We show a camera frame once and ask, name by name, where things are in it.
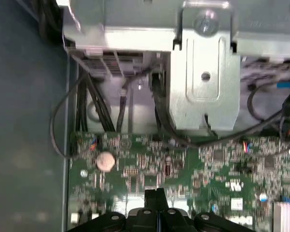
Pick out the large silver cage screw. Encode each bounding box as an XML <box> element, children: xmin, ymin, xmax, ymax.
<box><xmin>194</xmin><ymin>11</ymin><xmax>219</xmax><ymax>37</ymax></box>

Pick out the black open PC case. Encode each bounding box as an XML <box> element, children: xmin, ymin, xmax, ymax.
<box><xmin>0</xmin><ymin>0</ymin><xmax>160</xmax><ymax>232</ymax></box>

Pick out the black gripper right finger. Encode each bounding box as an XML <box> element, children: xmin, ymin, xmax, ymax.
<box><xmin>157</xmin><ymin>188</ymin><xmax>254</xmax><ymax>232</ymax></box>

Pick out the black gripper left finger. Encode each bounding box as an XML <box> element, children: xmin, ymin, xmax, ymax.
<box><xmin>67</xmin><ymin>189</ymin><xmax>158</xmax><ymax>232</ymax></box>

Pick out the metal drive cage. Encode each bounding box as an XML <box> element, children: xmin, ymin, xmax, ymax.
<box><xmin>62</xmin><ymin>0</ymin><xmax>290</xmax><ymax>131</ymax></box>

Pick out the green motherboard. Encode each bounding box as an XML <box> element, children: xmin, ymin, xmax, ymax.
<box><xmin>69</xmin><ymin>130</ymin><xmax>290</xmax><ymax>232</ymax></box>

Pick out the black power cable bundle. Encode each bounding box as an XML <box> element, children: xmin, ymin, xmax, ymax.
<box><xmin>74</xmin><ymin>70</ymin><xmax>117</xmax><ymax>133</ymax></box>

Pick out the thick black cable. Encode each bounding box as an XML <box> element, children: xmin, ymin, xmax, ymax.
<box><xmin>150</xmin><ymin>69</ymin><xmax>290</xmax><ymax>148</ymax></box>

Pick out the small silver heat sink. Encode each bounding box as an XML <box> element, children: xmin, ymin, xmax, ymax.
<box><xmin>273</xmin><ymin>202</ymin><xmax>290</xmax><ymax>232</ymax></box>

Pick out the round coin battery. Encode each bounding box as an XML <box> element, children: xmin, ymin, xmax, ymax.
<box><xmin>96</xmin><ymin>151</ymin><xmax>116</xmax><ymax>173</ymax></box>

